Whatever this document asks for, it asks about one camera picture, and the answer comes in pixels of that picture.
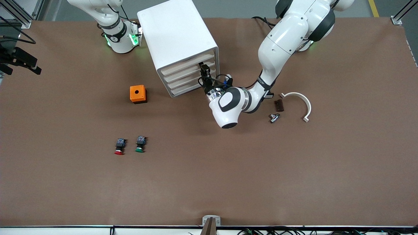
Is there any black left base cable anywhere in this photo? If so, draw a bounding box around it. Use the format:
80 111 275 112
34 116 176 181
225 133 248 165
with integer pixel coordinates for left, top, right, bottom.
251 16 276 31

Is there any aluminium frame post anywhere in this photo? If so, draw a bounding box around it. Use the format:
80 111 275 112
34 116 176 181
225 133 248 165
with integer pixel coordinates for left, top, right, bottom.
0 0 44 29
390 0 418 26

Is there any aluminium camera post with foot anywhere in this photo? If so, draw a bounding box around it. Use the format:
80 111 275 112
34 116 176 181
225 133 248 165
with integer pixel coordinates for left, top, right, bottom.
200 215 221 235

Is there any white drawer cabinet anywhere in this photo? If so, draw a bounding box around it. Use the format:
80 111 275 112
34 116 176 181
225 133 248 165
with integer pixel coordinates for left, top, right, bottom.
137 0 219 98

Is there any white table edge rail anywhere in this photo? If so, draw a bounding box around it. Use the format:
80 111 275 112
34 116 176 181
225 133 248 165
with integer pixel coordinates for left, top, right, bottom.
0 225 418 235

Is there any red push button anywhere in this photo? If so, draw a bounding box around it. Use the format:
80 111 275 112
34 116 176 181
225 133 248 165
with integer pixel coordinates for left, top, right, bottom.
114 138 127 155

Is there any white semicircular pipe clamp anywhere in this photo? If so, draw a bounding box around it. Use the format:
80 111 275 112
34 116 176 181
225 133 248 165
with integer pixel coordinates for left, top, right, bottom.
280 92 312 123

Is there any orange button enclosure box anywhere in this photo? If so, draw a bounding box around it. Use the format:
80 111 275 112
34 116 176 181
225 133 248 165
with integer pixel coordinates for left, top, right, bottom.
130 85 148 104

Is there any black cable bundle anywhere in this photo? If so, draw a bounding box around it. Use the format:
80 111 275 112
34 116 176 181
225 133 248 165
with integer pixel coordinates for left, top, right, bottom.
188 228 418 235

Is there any green push button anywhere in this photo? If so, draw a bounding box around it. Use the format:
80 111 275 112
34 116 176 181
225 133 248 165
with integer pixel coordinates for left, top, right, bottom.
135 136 147 153

